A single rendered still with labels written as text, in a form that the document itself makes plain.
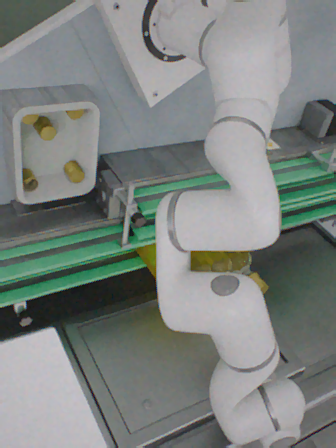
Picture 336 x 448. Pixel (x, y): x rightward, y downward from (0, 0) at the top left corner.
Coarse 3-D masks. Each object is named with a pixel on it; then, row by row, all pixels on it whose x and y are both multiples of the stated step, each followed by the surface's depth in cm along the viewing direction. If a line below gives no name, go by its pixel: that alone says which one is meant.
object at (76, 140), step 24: (72, 120) 102; (96, 120) 97; (24, 144) 100; (48, 144) 103; (72, 144) 106; (96, 144) 100; (48, 168) 107; (24, 192) 102; (48, 192) 104; (72, 192) 105
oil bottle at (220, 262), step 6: (204, 252) 112; (210, 252) 112; (216, 252) 112; (222, 252) 113; (210, 258) 110; (216, 258) 111; (222, 258) 111; (228, 258) 111; (210, 264) 110; (216, 264) 109; (222, 264) 110; (228, 264) 110; (216, 270) 109; (222, 270) 109; (228, 270) 110
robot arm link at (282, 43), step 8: (208, 32) 81; (280, 32) 70; (288, 32) 73; (200, 40) 82; (280, 40) 71; (288, 40) 73; (200, 48) 83; (280, 48) 72; (288, 48) 73; (200, 56) 84; (280, 56) 73; (288, 56) 74; (280, 64) 73; (288, 64) 75; (280, 72) 74; (288, 72) 76; (280, 80) 75; (288, 80) 77; (280, 88) 77
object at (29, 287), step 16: (304, 208) 144; (320, 208) 145; (288, 224) 136; (112, 256) 115; (128, 256) 116; (48, 272) 107; (64, 272) 108; (80, 272) 109; (96, 272) 109; (112, 272) 110; (0, 288) 102; (16, 288) 102; (32, 288) 103; (48, 288) 103; (64, 288) 105; (0, 304) 98
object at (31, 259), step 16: (288, 208) 130; (48, 240) 104; (64, 240) 105; (80, 240) 106; (96, 240) 107; (112, 240) 108; (128, 240) 108; (144, 240) 109; (0, 256) 98; (16, 256) 99; (32, 256) 100; (48, 256) 101; (64, 256) 101; (80, 256) 102; (96, 256) 104; (0, 272) 95; (16, 272) 96; (32, 272) 97
